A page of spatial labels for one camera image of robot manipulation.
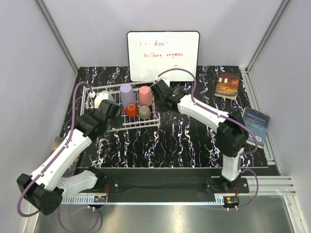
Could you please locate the white wire dish rack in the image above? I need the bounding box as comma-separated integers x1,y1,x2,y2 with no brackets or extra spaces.
80,82,160,132

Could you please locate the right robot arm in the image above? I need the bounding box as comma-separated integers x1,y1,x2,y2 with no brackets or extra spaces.
151,80,249,193

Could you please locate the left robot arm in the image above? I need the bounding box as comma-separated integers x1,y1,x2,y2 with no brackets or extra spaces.
17,100,121,216

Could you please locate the green plastic cup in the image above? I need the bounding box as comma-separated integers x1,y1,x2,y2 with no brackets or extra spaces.
96,90,115,101

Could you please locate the pink plastic cup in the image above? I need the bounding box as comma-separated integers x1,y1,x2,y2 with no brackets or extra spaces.
138,86,153,106

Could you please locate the purple plastic cup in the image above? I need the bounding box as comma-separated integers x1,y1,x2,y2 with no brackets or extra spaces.
120,83,137,108

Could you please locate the orange ceramic mug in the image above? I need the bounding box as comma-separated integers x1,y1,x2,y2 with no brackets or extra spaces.
123,104,138,118

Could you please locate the beige ceramic mug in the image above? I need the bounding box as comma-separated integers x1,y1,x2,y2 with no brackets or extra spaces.
138,105,151,120

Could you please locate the white whiteboard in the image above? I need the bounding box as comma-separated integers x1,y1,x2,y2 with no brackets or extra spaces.
127,31,200,82

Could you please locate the orange cover book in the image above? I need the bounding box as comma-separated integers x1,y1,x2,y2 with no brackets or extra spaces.
214,71,240,100

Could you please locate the tale of two cities book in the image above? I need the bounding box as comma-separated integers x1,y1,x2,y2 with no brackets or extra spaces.
50,137,81,179

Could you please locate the blue cover book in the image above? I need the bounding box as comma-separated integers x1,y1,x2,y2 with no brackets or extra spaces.
242,106,270,149

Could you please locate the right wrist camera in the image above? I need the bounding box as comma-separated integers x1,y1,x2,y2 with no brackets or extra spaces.
154,77,170,87

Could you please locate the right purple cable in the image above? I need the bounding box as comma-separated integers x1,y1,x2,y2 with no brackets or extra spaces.
155,68,259,210

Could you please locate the purple cable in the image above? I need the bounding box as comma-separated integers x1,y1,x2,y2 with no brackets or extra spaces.
155,68,259,210
16,81,100,233

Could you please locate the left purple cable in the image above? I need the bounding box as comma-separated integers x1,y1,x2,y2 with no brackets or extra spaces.
16,81,100,233

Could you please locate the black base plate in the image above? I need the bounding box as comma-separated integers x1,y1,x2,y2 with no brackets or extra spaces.
77,167,250,203

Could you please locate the white cable duct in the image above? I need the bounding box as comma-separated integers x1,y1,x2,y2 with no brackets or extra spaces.
62,195,107,205

